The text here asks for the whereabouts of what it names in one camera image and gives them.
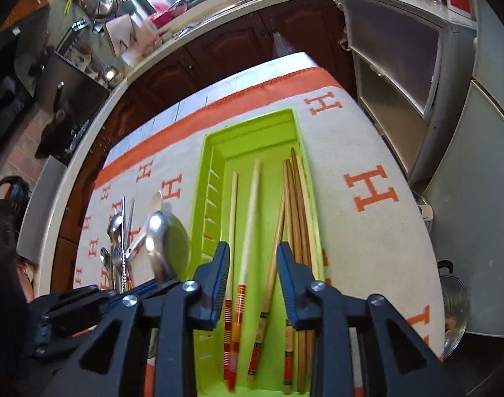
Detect pink bowl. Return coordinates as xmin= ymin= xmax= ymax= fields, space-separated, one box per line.
xmin=148 ymin=2 xmax=183 ymax=30

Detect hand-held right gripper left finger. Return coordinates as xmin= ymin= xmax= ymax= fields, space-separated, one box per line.
xmin=41 ymin=242 xmax=231 ymax=397

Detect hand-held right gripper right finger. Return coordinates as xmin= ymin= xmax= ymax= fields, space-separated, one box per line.
xmin=277 ymin=242 xmax=463 ymax=397

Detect large metal spoon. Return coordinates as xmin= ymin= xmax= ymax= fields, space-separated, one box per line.
xmin=146 ymin=210 xmax=191 ymax=284

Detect orange wooden wall cabinet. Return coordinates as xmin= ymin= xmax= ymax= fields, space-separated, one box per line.
xmin=0 ymin=0 xmax=51 ymax=34

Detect green plastic utensil tray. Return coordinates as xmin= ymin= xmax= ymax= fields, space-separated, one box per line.
xmin=185 ymin=108 xmax=325 ymax=395

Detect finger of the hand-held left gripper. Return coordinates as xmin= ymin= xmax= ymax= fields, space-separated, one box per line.
xmin=36 ymin=323 xmax=99 ymax=358
xmin=29 ymin=282 xmax=158 ymax=322

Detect stainless steel panel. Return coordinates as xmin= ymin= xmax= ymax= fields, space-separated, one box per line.
xmin=16 ymin=155 xmax=68 ymax=261

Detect plain brown wooden chopstick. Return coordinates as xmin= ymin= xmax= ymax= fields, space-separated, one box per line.
xmin=290 ymin=148 xmax=308 ymax=394

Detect hanging plastic bag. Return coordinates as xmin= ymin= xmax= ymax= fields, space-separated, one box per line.
xmin=273 ymin=31 xmax=297 ymax=59

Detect white kitchen countertop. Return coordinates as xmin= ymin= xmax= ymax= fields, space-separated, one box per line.
xmin=16 ymin=0 xmax=476 ymax=298

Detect light cutting board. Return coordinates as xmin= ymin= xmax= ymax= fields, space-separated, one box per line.
xmin=105 ymin=14 xmax=142 ymax=57

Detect grey refrigerator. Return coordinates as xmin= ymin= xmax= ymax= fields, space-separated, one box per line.
xmin=413 ymin=0 xmax=504 ymax=340

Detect white ceramic spoon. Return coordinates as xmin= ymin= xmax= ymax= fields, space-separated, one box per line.
xmin=128 ymin=191 xmax=165 ymax=257

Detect orange beige printed tablecloth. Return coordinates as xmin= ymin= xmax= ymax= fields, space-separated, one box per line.
xmin=72 ymin=66 xmax=445 ymax=397

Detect small steel kettle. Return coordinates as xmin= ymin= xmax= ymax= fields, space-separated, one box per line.
xmin=78 ymin=0 xmax=116 ymax=20

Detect grey cabinet frosted doors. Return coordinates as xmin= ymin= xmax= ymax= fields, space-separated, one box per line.
xmin=338 ymin=0 xmax=477 ymax=199

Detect glass lidded pot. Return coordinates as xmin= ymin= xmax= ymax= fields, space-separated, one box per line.
xmin=437 ymin=260 xmax=473 ymax=357

